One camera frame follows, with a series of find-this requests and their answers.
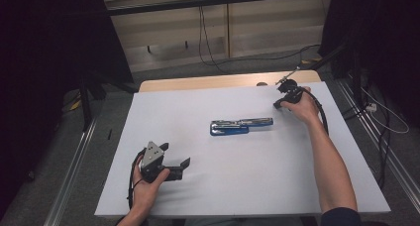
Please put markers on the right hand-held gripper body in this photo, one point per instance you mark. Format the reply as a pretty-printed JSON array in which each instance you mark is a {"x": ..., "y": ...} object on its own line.
[{"x": 290, "y": 89}]

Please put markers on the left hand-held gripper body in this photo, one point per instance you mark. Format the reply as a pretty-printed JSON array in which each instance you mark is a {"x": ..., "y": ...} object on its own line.
[{"x": 151, "y": 160}]

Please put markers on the blue stapler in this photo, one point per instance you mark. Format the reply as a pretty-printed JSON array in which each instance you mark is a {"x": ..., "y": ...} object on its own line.
[{"x": 231, "y": 126}]

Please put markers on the person's right hand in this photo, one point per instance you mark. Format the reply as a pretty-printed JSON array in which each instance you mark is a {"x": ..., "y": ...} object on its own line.
[{"x": 305, "y": 108}]

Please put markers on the person's left hand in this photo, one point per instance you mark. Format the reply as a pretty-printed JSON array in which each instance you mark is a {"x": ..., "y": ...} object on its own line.
[{"x": 145, "y": 193}]

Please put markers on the round brown table grommet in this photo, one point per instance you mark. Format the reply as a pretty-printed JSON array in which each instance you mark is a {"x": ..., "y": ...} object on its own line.
[{"x": 262, "y": 84}]

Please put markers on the yellow floor tape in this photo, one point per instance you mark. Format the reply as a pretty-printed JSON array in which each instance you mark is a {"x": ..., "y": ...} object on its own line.
[
  {"x": 312, "y": 60},
  {"x": 76, "y": 105}
]

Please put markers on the small black stick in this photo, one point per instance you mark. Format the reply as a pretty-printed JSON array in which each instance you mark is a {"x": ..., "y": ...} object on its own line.
[{"x": 109, "y": 134}]

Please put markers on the white table cover sheet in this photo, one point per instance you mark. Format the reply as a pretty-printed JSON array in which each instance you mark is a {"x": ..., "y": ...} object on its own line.
[{"x": 231, "y": 179}]

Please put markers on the light wooden cabinet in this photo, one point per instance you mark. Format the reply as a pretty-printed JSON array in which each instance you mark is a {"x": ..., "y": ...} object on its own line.
[{"x": 264, "y": 27}]

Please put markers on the black metal stand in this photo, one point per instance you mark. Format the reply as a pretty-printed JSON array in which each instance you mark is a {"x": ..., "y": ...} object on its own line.
[{"x": 355, "y": 70}]

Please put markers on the wooden table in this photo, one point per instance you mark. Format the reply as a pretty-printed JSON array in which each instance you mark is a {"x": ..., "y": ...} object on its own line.
[{"x": 214, "y": 82}]

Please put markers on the person's grey trousers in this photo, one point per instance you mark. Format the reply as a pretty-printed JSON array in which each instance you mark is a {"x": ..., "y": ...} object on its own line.
[{"x": 241, "y": 222}]

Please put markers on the black tripod stand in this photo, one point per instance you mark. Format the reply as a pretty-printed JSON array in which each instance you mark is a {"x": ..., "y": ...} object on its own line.
[{"x": 86, "y": 103}]

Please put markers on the black curtain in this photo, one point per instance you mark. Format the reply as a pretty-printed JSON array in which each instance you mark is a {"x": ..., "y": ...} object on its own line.
[
  {"x": 39, "y": 70},
  {"x": 379, "y": 37}
]

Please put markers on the black metal bar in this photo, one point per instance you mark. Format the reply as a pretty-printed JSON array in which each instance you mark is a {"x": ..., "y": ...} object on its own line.
[{"x": 214, "y": 1}]

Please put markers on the dark blue sleeve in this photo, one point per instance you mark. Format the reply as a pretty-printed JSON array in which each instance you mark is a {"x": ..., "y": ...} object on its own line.
[{"x": 341, "y": 218}]

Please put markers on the aluminium floor rail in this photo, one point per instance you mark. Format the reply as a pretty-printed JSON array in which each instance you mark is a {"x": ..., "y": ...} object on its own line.
[
  {"x": 71, "y": 173},
  {"x": 389, "y": 153}
]

